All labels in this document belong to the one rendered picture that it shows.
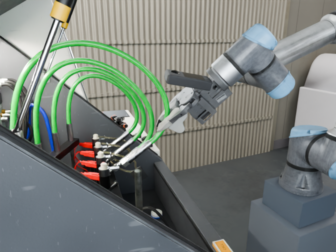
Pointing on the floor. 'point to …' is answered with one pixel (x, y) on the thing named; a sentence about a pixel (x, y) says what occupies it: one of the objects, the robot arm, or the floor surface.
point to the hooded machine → (318, 94)
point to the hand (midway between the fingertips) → (158, 124)
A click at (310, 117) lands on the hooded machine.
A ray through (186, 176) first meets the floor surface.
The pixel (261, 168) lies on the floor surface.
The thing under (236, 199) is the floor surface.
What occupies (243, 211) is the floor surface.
